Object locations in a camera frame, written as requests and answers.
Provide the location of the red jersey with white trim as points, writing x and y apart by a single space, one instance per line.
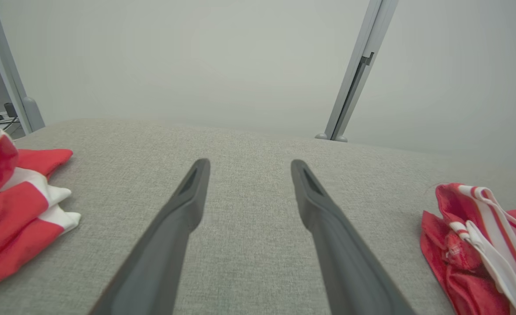
463 284

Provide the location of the black power adapter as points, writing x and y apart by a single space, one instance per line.
9 109

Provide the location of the red shorts with white stripes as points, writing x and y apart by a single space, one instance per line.
12 214

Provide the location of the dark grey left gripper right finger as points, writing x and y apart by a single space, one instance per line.
345 262

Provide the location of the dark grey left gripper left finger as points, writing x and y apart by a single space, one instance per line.
161 253

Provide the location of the grey partition post with feet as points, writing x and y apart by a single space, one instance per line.
365 48

